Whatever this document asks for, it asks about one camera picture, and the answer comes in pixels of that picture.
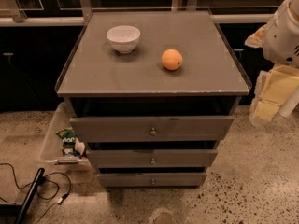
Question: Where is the grey bottom drawer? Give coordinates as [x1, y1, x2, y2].
[97, 173, 206, 187]

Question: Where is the grey drawer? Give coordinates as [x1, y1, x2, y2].
[97, 173, 206, 187]
[70, 116, 234, 143]
[87, 149, 217, 168]

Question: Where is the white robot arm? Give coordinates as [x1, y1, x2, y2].
[245, 0, 299, 125]

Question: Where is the grey drawer cabinet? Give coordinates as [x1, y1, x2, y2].
[56, 11, 250, 175]

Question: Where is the grey top drawer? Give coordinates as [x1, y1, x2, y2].
[70, 116, 234, 143]

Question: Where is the grey middle drawer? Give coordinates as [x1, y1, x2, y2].
[87, 149, 217, 168]

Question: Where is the orange fruit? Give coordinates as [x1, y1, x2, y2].
[162, 49, 183, 71]

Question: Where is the white ceramic bowl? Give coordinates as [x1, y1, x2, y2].
[107, 25, 141, 54]

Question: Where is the white packet in bin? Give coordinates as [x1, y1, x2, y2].
[75, 139, 86, 156]

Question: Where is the green snack bag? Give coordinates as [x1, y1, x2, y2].
[55, 127, 77, 155]

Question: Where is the clear plastic bin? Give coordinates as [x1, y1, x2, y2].
[38, 102, 91, 172]

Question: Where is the black bar stand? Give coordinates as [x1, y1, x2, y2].
[14, 168, 45, 224]

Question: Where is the metal railing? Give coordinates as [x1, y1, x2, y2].
[0, 0, 283, 26]

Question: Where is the black cable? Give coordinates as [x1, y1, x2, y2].
[0, 162, 72, 224]

